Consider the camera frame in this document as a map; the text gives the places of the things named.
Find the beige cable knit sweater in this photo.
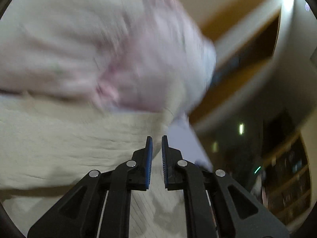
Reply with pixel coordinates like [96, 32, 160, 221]
[1, 92, 186, 237]

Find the wooden bookshelf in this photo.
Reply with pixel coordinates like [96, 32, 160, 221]
[260, 127, 311, 225]

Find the lavender bed sheet mattress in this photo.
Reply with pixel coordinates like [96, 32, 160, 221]
[167, 114, 213, 172]

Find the right pink floral pillow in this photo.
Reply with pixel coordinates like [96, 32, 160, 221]
[95, 0, 217, 114]

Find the pink floral pillow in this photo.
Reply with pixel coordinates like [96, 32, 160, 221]
[95, 0, 217, 114]
[1, 0, 142, 99]

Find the left pink floral pillow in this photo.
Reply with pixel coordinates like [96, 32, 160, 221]
[1, 0, 142, 99]

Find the wooden bed frame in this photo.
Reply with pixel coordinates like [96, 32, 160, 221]
[189, 5, 281, 126]

